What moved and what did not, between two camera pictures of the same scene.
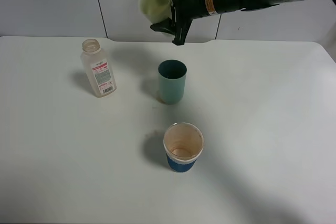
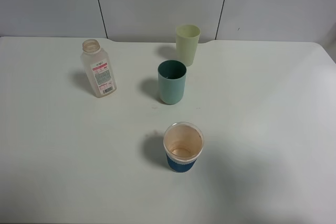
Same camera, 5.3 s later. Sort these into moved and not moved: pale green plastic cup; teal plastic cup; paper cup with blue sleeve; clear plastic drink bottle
Moved: pale green plastic cup
Not moved: clear plastic drink bottle; paper cup with blue sleeve; teal plastic cup
